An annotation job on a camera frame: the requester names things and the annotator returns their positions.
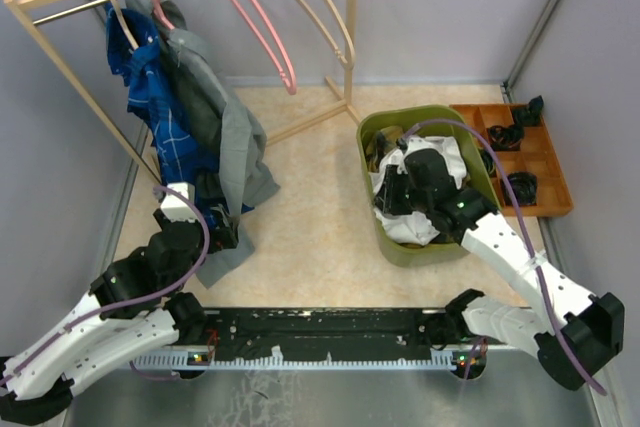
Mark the yellow plaid shirt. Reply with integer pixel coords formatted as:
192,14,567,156
365,125,404,172

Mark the orange compartment tray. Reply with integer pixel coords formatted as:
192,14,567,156
451,104,573,217

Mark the pink hanger with white shirt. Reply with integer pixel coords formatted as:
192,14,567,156
229,0,298,95

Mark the green plastic basket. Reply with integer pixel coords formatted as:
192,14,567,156
356,105,500,268

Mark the black round part in tray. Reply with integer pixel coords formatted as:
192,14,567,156
507,171,538,207

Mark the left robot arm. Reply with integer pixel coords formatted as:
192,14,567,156
1,210,238,426

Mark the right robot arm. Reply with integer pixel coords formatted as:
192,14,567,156
374,148,625,392

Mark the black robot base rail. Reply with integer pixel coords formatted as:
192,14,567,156
133,308,488,380

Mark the black cable bundle in tray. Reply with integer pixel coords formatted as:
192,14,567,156
487,122,526,153

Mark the wooden clothes rack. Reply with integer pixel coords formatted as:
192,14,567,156
3,0,361,181

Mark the black part in tray corner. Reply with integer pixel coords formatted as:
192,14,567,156
512,95,544,127

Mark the black part beside basket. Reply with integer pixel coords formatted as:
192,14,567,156
479,149,496,177

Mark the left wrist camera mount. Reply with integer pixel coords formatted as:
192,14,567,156
160,182,197,223

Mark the grey shirt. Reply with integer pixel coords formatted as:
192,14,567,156
125,0,279,288

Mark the white shirt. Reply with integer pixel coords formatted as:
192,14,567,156
370,135,468,246

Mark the blue plaid shirt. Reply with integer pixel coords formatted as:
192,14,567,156
102,0,224,218

